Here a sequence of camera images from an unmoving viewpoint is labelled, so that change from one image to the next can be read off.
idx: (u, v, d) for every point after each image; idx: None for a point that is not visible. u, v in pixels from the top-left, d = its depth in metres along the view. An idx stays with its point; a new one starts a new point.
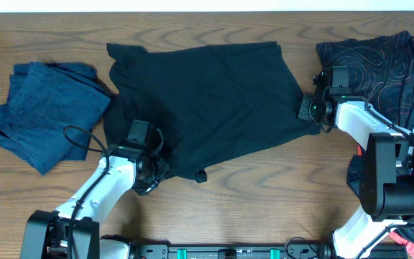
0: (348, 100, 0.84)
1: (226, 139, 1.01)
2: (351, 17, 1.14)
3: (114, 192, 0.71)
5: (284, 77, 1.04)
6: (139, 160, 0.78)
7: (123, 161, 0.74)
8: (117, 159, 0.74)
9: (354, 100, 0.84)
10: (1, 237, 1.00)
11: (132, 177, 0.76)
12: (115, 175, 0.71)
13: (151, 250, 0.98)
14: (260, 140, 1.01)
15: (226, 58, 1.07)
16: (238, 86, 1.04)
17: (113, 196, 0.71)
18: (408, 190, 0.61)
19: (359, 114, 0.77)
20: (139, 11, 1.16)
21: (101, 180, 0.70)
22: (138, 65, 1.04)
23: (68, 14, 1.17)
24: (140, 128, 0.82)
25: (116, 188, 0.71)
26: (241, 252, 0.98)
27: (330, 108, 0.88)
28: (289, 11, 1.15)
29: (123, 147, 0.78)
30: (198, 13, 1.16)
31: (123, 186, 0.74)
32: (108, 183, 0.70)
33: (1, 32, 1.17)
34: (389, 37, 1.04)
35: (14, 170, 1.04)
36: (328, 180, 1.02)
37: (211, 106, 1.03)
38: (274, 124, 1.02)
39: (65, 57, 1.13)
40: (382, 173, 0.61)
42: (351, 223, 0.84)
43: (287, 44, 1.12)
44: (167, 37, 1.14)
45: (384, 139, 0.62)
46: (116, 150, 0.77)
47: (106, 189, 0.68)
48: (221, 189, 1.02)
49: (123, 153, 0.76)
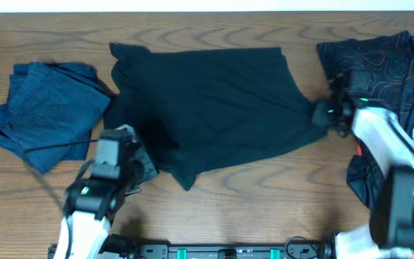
0: (368, 106, 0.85)
1: (225, 140, 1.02)
2: (351, 17, 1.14)
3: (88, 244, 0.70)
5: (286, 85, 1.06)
6: (111, 198, 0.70)
7: (85, 214, 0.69)
8: (77, 214, 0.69)
9: (375, 106, 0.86)
10: (1, 237, 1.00)
11: (106, 224, 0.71)
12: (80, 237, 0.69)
13: (151, 250, 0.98)
14: (266, 147, 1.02)
15: (226, 62, 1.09)
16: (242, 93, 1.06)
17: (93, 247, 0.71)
18: None
19: (382, 129, 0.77)
20: (139, 11, 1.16)
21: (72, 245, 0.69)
22: (139, 67, 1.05)
23: (69, 14, 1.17)
24: (111, 151, 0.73)
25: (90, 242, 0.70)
26: (241, 253, 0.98)
27: (348, 111, 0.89)
28: (290, 11, 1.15)
29: (88, 191, 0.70)
30: (198, 13, 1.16)
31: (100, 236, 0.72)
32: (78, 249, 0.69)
33: (1, 32, 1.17)
34: (389, 37, 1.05)
35: (14, 171, 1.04)
36: (328, 180, 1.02)
37: (211, 111, 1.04)
38: (279, 132, 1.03)
39: (65, 57, 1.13)
40: (399, 208, 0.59)
42: (356, 235, 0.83)
43: (287, 44, 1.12)
44: (167, 38, 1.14)
45: (405, 174, 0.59)
46: (80, 198, 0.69)
47: (80, 256, 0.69)
48: (221, 189, 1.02)
49: (88, 200, 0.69)
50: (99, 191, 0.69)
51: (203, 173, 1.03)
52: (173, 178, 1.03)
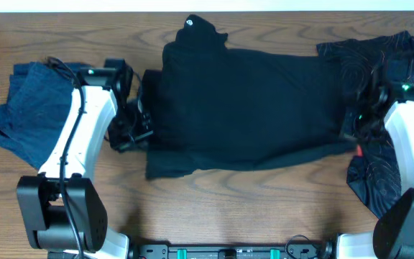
0: (409, 99, 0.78)
1: (218, 121, 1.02)
2: (344, 16, 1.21)
3: (97, 128, 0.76)
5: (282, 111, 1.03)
6: (115, 81, 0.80)
7: (97, 88, 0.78)
8: (89, 89, 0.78)
9: None
10: None
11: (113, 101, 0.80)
12: (89, 129, 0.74)
13: (151, 250, 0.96)
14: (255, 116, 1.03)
15: (233, 131, 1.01)
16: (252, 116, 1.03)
17: (92, 147, 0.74)
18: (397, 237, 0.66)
19: None
20: (139, 11, 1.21)
21: (75, 136, 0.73)
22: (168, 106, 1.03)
23: (71, 14, 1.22)
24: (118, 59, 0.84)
25: (93, 134, 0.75)
26: (241, 253, 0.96)
27: (384, 96, 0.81)
28: (286, 12, 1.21)
29: (94, 73, 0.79)
30: (200, 12, 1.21)
31: (111, 111, 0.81)
32: (69, 172, 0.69)
33: (3, 33, 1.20)
34: (390, 37, 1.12)
35: (14, 170, 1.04)
36: (328, 180, 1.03)
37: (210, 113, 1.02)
38: (268, 113, 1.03)
39: (66, 56, 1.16)
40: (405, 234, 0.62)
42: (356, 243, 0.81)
43: (282, 44, 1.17)
44: (167, 37, 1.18)
45: None
46: (88, 78, 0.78)
47: (73, 166, 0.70)
48: (221, 189, 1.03)
49: (93, 80, 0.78)
50: (100, 78, 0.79)
51: (203, 173, 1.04)
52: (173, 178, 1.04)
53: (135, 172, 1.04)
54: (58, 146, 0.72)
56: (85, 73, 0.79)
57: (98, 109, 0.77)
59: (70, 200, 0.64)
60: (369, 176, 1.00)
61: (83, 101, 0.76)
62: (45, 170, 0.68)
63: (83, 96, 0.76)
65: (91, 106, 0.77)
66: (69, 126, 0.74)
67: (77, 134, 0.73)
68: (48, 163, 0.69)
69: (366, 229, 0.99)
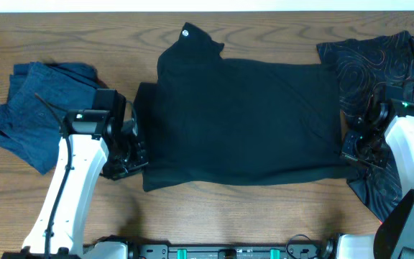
0: (407, 114, 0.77)
1: (219, 124, 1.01)
2: (345, 16, 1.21)
3: (85, 186, 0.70)
5: (279, 117, 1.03)
6: (106, 126, 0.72)
7: (86, 136, 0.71)
8: (79, 138, 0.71)
9: None
10: None
11: (105, 147, 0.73)
12: (77, 189, 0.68)
13: (151, 250, 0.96)
14: (255, 119, 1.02)
15: (234, 134, 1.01)
16: (251, 119, 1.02)
17: (80, 206, 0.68)
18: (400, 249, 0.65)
19: None
20: (139, 11, 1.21)
21: (62, 198, 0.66)
22: (168, 111, 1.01)
23: (70, 14, 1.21)
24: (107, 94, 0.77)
25: (81, 197, 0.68)
26: (241, 253, 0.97)
27: (384, 112, 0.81)
28: (286, 11, 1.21)
29: (83, 118, 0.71)
30: (200, 12, 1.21)
31: (102, 157, 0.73)
32: (54, 245, 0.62)
33: (3, 33, 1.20)
34: (390, 37, 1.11)
35: (14, 170, 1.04)
36: (328, 180, 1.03)
37: (209, 116, 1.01)
38: (268, 116, 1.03)
39: (66, 57, 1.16)
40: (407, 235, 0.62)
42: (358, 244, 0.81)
43: (282, 44, 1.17)
44: (167, 37, 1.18)
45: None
46: (75, 124, 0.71)
47: (61, 237, 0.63)
48: (221, 189, 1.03)
49: (80, 126, 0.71)
50: (88, 123, 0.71)
51: None
52: None
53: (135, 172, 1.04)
54: (44, 212, 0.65)
56: (72, 118, 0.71)
57: (88, 162, 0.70)
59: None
60: (369, 176, 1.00)
61: (70, 155, 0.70)
62: (30, 244, 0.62)
63: (70, 149, 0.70)
65: (80, 159, 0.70)
66: (56, 184, 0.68)
67: (63, 197, 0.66)
68: (32, 234, 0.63)
69: (366, 229, 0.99)
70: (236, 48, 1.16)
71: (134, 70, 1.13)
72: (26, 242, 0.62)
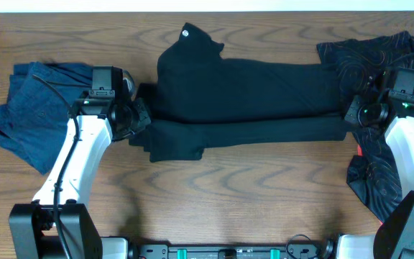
0: (407, 116, 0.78)
1: (223, 110, 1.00)
2: (345, 17, 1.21)
3: (91, 155, 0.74)
5: (283, 102, 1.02)
6: (111, 111, 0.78)
7: (92, 117, 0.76)
8: (85, 119, 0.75)
9: None
10: None
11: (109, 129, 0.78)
12: (83, 158, 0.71)
13: (151, 250, 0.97)
14: (259, 103, 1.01)
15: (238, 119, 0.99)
16: (255, 104, 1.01)
17: (86, 173, 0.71)
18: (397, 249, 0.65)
19: None
20: (139, 11, 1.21)
21: (70, 162, 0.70)
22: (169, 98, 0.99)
23: (70, 14, 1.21)
24: (104, 74, 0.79)
25: (86, 165, 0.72)
26: (241, 253, 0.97)
27: (385, 113, 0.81)
28: (286, 12, 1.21)
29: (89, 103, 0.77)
30: (200, 12, 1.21)
31: (106, 138, 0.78)
32: (62, 198, 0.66)
33: (3, 33, 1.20)
34: (390, 38, 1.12)
35: (14, 171, 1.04)
36: (328, 180, 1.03)
37: (213, 103, 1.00)
38: (272, 101, 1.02)
39: (66, 57, 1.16)
40: (406, 238, 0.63)
42: (358, 244, 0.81)
43: (282, 44, 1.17)
44: (167, 38, 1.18)
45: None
46: (84, 108, 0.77)
47: (70, 193, 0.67)
48: (221, 190, 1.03)
49: (88, 110, 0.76)
50: (95, 108, 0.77)
51: (203, 173, 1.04)
52: (173, 178, 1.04)
53: (135, 172, 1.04)
54: (53, 173, 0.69)
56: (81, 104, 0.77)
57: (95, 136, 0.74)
59: (65, 226, 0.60)
60: (369, 176, 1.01)
61: (77, 129, 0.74)
62: (39, 198, 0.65)
63: (77, 125, 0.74)
65: (87, 134, 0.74)
66: (64, 152, 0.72)
67: (72, 160, 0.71)
68: (42, 191, 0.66)
69: (366, 229, 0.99)
70: (237, 48, 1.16)
71: (134, 70, 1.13)
72: (37, 196, 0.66)
